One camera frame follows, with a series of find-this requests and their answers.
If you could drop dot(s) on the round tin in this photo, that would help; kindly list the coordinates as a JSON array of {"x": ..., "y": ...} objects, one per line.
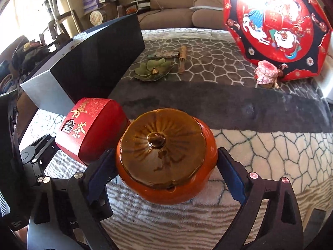
[{"x": 98, "y": 17}]

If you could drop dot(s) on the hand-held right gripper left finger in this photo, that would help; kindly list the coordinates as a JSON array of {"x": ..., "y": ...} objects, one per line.
[{"x": 97, "y": 177}]

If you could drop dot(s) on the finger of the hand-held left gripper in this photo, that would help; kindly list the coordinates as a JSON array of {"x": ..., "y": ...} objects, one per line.
[{"x": 39, "y": 148}]

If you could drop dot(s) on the pile of clothes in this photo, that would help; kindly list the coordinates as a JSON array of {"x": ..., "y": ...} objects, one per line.
[{"x": 28, "y": 54}]

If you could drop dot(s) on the pink cloth-covered jar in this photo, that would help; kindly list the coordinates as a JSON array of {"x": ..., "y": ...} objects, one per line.
[{"x": 265, "y": 71}]

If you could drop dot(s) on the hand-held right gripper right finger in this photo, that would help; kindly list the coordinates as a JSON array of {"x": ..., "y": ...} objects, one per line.
[{"x": 234, "y": 177}]

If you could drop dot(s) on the red tea tin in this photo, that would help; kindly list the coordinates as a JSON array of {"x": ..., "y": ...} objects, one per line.
[{"x": 98, "y": 130}]

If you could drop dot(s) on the beige sofa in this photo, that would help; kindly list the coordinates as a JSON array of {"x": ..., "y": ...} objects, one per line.
[{"x": 177, "y": 2}]

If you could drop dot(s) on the red octagonal printed box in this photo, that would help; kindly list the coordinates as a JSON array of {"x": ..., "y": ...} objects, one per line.
[{"x": 273, "y": 23}]

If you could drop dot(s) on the patterned lighter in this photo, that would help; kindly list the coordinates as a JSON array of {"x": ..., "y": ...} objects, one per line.
[{"x": 166, "y": 54}]

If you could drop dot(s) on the grey patterned blanket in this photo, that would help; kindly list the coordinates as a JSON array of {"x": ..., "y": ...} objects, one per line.
[{"x": 208, "y": 96}]

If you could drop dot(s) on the wooden incense tube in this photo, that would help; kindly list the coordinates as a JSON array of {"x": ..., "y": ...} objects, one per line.
[{"x": 182, "y": 60}]

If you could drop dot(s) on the large black gift box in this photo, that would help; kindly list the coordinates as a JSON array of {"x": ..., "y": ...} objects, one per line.
[{"x": 98, "y": 57}]

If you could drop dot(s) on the dark wooden chair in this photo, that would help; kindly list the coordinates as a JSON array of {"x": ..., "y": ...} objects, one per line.
[{"x": 56, "y": 27}]

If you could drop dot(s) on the green lotus dish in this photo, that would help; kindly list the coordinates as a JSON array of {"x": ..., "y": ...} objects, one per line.
[{"x": 148, "y": 70}]

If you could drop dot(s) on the white paper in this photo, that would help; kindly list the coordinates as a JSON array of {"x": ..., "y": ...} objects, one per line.
[{"x": 208, "y": 7}]

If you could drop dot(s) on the brown armchair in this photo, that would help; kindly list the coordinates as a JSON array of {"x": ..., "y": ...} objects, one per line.
[{"x": 10, "y": 47}]

